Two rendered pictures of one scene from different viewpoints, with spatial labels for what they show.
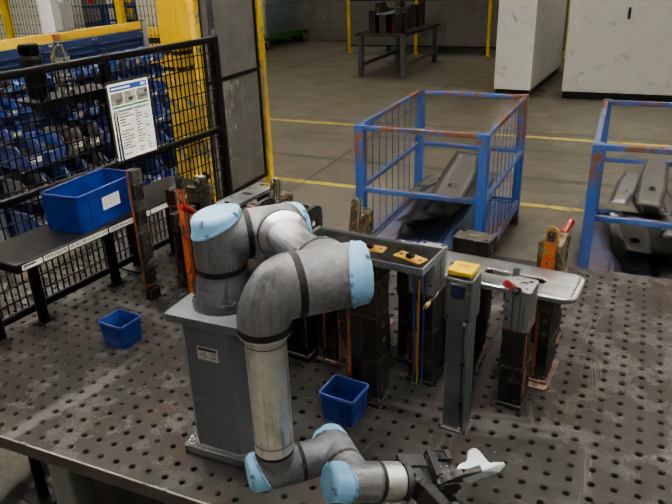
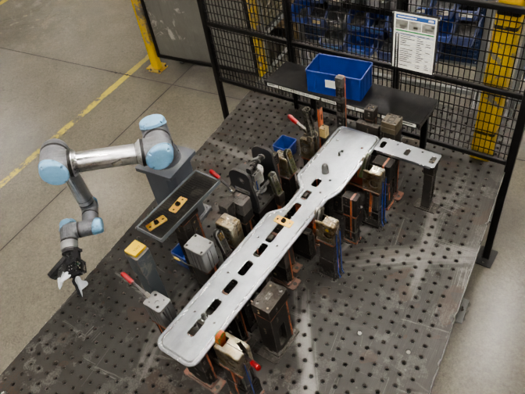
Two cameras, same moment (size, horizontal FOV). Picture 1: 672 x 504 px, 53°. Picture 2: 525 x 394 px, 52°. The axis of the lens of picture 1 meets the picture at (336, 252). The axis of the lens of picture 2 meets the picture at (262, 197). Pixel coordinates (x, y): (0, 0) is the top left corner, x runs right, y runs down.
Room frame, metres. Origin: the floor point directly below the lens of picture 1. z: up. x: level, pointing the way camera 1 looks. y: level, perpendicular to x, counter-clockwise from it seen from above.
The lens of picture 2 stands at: (2.22, -1.53, 2.66)
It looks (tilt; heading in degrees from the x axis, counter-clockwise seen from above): 45 degrees down; 102
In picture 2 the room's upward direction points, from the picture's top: 11 degrees counter-clockwise
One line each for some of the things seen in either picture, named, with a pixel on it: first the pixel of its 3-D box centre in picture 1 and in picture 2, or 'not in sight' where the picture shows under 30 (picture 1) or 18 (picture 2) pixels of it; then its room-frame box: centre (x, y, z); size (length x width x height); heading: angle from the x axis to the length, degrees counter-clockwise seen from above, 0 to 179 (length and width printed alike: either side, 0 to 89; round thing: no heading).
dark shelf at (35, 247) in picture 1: (106, 217); (346, 91); (2.26, 0.82, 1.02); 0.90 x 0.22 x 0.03; 149
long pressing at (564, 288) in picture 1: (358, 245); (282, 226); (1.97, -0.07, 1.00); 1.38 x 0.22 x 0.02; 59
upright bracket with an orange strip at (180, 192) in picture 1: (187, 245); (322, 141); (2.13, 0.51, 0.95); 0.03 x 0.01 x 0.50; 59
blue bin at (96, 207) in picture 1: (93, 199); (339, 77); (2.22, 0.84, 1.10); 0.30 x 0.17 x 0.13; 155
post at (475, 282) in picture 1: (459, 353); (152, 284); (1.43, -0.30, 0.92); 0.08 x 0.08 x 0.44; 59
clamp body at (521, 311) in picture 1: (516, 344); (169, 326); (1.53, -0.48, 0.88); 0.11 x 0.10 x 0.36; 149
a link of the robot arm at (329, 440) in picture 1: (328, 453); (91, 224); (1.06, 0.03, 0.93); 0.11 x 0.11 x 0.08; 19
